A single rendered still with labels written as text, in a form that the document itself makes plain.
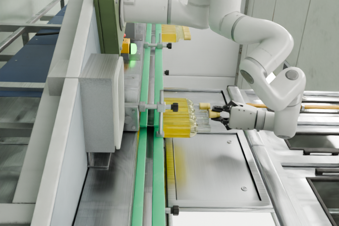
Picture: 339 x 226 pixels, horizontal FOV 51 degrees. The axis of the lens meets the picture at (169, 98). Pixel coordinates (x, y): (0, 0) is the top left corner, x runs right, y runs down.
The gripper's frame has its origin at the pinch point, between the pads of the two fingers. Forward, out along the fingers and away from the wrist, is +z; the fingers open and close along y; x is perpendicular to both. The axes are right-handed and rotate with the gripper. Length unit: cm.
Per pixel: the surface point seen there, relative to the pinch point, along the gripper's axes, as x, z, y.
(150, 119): 22.1, 21.1, 6.1
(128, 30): -33, 48, 19
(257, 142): -4.0, -17.6, -13.0
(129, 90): 20.3, 29.3, 15.6
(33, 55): -3, 81, 13
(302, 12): -337, -69, -35
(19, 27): -35, 109, 13
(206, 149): 7.7, 1.8, -12.7
